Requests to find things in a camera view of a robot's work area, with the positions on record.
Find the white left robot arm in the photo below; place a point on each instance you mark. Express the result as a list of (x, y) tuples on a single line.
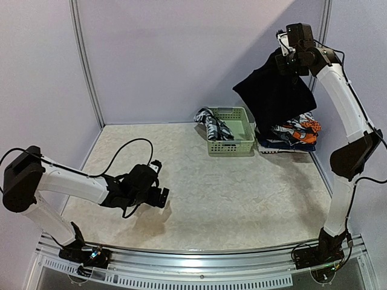
[(31, 173)]

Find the dark folded clothes stack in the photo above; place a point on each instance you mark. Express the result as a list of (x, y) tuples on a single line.
[(267, 146)]

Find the right corner wall post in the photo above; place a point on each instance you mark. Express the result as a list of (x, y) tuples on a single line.
[(321, 20)]

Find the black t-shirt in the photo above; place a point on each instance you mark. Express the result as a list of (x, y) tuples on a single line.
[(273, 98)]

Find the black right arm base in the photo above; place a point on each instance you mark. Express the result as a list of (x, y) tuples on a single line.
[(328, 250)]

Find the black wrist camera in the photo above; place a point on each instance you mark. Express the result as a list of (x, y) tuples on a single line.
[(296, 37), (142, 177)]

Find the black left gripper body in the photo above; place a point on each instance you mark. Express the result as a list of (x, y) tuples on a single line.
[(153, 200)]

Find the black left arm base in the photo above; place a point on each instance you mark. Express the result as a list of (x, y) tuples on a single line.
[(89, 256)]

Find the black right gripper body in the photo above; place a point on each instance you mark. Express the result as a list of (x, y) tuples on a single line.
[(282, 62)]

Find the pale green plastic laundry basket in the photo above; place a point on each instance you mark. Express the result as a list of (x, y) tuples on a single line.
[(236, 119)]

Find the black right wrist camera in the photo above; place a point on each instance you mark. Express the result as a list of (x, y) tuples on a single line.
[(296, 37)]

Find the left corner wall post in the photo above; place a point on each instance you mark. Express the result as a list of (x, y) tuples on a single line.
[(84, 62)]

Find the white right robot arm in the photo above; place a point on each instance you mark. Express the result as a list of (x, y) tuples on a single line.
[(362, 138)]

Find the corner wall post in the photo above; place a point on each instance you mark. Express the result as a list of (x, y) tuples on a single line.
[(321, 20), (84, 62)]

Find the black white patterned garment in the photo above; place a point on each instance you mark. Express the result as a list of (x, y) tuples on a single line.
[(217, 130)]

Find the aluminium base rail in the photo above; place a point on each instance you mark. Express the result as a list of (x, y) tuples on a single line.
[(265, 268)]

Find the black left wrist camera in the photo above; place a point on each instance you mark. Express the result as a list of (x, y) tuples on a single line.
[(142, 177)]

